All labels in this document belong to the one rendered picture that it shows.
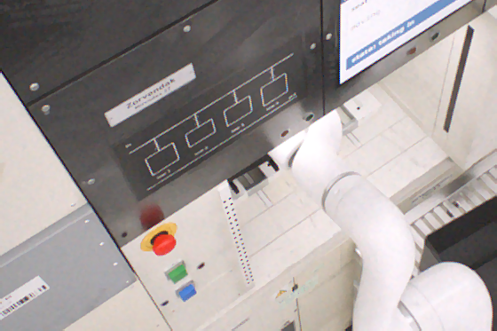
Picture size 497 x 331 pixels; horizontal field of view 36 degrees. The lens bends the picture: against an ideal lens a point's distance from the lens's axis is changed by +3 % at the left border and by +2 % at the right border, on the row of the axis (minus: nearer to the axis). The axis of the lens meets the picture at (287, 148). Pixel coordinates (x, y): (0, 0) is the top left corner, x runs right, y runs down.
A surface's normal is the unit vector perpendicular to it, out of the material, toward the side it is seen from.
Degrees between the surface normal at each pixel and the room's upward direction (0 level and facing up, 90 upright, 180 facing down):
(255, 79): 90
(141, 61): 90
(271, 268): 0
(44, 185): 90
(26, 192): 90
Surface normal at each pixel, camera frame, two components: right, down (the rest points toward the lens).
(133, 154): 0.58, 0.69
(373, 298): -0.75, -0.11
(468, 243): -0.06, -0.50
